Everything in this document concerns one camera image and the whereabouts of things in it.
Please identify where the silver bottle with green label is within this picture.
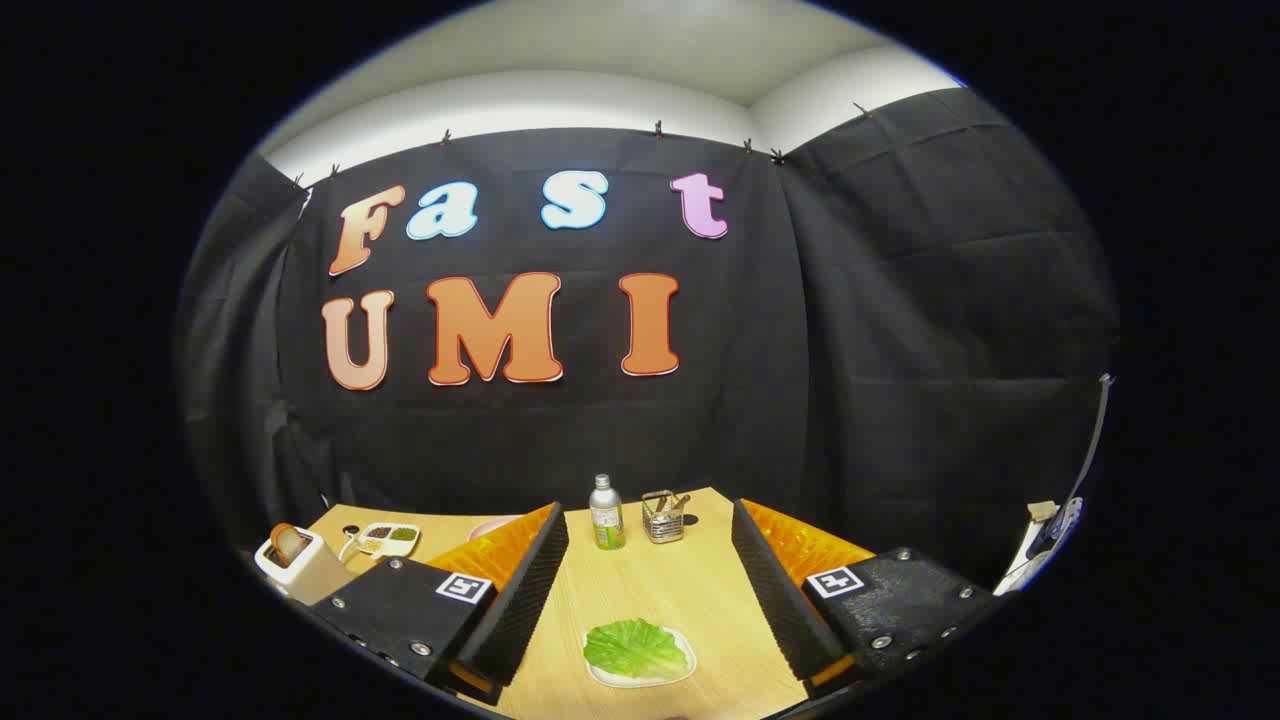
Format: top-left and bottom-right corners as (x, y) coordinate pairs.
(588, 474), (627, 551)

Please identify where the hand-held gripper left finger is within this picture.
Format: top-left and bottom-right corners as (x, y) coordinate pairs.
(310, 502), (571, 706)

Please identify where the white divided dish with grains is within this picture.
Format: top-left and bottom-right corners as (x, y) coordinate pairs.
(355, 522), (421, 558)

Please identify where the small white squarish dish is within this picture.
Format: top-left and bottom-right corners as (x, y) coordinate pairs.
(583, 625), (698, 689)

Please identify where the cream toaster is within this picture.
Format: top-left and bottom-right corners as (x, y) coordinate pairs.
(254, 525), (358, 606)

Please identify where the green lettuce leaf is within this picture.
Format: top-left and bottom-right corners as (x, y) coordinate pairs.
(583, 619), (691, 679)

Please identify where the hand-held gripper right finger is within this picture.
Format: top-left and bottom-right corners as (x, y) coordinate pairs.
(732, 498), (1001, 691)

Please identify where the metal wire basket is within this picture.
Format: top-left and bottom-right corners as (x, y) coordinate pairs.
(642, 490), (691, 544)

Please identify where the toasted bread slice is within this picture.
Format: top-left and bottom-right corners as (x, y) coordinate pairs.
(270, 523), (312, 567)

